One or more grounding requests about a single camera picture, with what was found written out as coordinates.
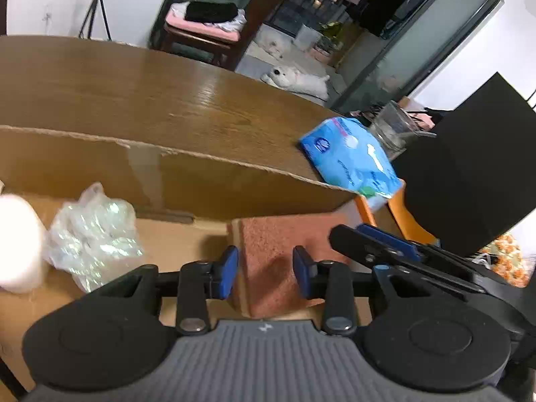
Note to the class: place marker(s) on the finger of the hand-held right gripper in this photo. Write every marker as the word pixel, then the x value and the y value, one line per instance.
pixel 351 240
pixel 389 240

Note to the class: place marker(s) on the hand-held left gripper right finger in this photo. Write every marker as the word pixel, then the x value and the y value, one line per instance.
pixel 302 274

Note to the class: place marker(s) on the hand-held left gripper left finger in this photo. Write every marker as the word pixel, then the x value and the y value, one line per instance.
pixel 226 274

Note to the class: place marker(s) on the red-brown sponge block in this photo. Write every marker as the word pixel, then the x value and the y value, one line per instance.
pixel 272 238

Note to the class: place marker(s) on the brown cardboard box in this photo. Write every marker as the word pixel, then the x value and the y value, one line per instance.
pixel 188 184

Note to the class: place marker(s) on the floral patterned cloth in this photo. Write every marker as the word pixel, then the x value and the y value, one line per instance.
pixel 508 259

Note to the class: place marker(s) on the light blue tissue pack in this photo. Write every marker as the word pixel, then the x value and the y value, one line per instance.
pixel 347 155

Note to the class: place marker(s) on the large black box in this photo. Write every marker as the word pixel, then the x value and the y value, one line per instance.
pixel 469 167

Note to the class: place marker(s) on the clear glass cup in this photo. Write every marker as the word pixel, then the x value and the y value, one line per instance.
pixel 389 130

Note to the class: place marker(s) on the clear plastic bag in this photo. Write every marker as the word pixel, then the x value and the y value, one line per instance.
pixel 92 234

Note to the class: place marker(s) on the white dog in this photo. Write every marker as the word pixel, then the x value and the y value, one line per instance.
pixel 299 81

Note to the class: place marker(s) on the green potted plant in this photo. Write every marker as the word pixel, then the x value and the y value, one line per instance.
pixel 328 42

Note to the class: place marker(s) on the white plant pot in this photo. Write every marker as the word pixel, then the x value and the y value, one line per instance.
pixel 305 37

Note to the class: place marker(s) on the white tissue roll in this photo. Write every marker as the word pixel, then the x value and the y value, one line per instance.
pixel 19 243

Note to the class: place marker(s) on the glass sliding door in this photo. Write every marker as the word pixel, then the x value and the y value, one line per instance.
pixel 431 29

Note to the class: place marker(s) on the wooden chair with cushion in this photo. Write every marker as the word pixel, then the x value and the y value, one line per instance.
pixel 197 46

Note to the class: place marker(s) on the hanging dark clothes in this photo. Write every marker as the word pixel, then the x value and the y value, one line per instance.
pixel 389 0

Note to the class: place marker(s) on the pink seat cushion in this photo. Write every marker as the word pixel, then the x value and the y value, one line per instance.
pixel 188 27

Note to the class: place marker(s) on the black folded cloth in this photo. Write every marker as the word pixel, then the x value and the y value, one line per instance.
pixel 209 11

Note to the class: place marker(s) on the studio light on tripod stand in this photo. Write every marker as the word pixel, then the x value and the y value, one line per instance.
pixel 98 8

